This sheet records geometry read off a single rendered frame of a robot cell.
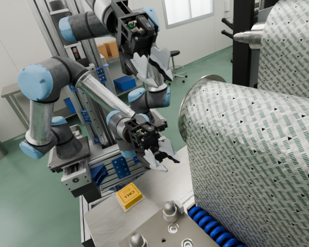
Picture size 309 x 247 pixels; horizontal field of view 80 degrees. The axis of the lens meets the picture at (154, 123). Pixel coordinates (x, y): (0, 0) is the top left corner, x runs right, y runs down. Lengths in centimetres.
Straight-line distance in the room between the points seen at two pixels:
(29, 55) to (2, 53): 35
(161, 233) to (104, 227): 26
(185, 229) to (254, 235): 14
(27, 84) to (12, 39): 300
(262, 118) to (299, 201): 10
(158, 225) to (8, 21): 360
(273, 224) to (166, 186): 43
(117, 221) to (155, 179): 19
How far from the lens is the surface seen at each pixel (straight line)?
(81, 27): 68
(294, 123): 26
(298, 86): 48
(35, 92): 78
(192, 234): 46
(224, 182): 36
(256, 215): 36
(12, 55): 378
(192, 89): 34
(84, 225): 165
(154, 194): 70
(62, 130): 114
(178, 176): 73
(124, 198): 69
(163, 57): 45
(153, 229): 48
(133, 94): 113
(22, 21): 379
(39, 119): 91
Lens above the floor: 144
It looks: 31 degrees down
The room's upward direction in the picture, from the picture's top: 13 degrees counter-clockwise
